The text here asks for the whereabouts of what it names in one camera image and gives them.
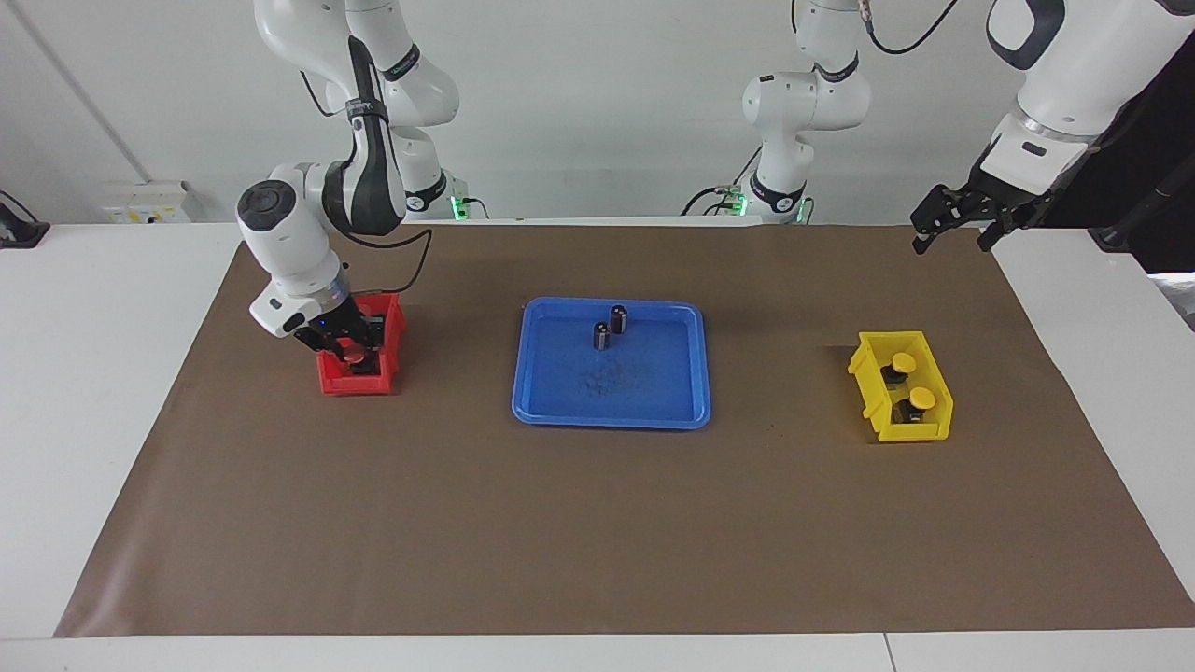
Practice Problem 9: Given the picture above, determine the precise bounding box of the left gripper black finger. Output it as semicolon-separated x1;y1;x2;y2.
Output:
977;210;1019;253
911;185;959;255

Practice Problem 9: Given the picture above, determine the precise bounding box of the blue plastic tray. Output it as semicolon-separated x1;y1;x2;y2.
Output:
511;297;712;430

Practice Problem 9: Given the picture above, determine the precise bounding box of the red plastic storage bin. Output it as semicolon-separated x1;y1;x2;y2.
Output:
316;292;407;397

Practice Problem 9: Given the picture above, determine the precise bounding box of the black stand equipment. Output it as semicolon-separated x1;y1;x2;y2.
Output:
1046;37;1195;276

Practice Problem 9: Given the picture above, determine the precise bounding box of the yellow plastic storage bin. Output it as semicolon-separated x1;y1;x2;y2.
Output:
847;330;954;443

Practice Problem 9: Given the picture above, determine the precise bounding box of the brown paper table mat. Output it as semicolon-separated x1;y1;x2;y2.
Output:
54;222;1195;638

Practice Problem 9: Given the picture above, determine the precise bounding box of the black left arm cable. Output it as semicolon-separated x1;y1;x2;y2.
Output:
857;0;963;55

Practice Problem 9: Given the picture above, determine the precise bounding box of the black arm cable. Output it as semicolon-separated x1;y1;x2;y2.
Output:
299;35;435;298
857;0;963;55

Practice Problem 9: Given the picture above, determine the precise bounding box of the white wall power outlet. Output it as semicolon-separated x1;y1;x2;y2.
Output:
101;180;192;225

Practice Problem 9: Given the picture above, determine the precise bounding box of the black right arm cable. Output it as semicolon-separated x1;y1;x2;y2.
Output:
299;35;435;298

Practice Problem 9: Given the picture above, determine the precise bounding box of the black device with cable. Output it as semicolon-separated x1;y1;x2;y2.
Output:
0;191;50;249

